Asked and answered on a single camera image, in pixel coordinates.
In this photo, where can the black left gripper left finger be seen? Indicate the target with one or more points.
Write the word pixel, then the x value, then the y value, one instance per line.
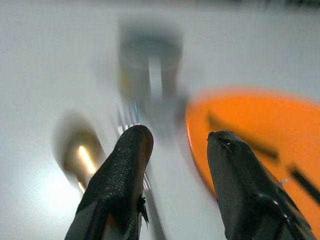
pixel 120 170

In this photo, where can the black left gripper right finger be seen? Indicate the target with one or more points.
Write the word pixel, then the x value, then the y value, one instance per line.
pixel 240 190

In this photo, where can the orange plate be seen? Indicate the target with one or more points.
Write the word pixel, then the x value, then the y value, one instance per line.
pixel 250 112

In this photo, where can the gold metal spoon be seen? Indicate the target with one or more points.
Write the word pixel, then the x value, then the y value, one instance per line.
pixel 80 150

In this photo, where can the silver metal fork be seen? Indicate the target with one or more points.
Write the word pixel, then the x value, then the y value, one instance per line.
pixel 127 117

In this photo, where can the grey ceramic mug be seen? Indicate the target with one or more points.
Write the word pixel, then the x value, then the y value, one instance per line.
pixel 140 62

